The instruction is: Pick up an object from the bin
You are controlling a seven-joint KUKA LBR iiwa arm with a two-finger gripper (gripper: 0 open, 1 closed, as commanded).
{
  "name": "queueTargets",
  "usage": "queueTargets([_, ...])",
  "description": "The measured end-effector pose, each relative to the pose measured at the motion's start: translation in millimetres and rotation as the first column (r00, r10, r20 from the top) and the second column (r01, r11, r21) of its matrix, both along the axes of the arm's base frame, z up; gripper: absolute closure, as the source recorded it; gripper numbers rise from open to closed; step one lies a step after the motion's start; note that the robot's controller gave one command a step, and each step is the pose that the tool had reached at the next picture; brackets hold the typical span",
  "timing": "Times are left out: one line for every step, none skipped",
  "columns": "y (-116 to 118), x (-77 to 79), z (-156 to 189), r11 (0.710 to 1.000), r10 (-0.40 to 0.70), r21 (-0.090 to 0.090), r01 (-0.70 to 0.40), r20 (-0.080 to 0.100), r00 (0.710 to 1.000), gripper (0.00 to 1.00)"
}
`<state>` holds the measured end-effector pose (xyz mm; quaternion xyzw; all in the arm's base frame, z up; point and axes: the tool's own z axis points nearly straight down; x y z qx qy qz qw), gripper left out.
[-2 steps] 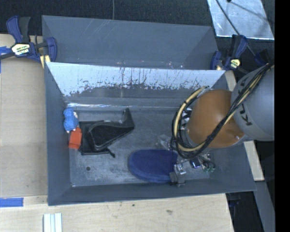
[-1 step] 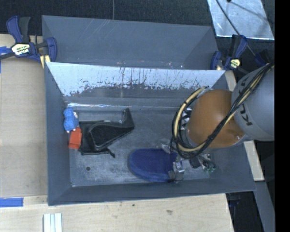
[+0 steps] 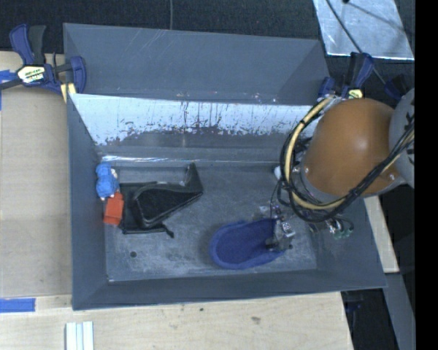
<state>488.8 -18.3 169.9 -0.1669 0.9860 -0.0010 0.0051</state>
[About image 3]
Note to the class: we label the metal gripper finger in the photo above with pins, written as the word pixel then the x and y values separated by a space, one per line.
pixel 287 234
pixel 274 240

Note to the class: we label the red-orange block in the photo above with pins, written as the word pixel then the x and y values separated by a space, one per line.
pixel 114 208

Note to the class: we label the grey metal bin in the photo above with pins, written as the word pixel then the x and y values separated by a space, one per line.
pixel 211 68

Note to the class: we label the blue toy figure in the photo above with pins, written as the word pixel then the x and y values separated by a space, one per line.
pixel 106 181

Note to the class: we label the pale wood board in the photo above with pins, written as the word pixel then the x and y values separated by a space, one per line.
pixel 33 195

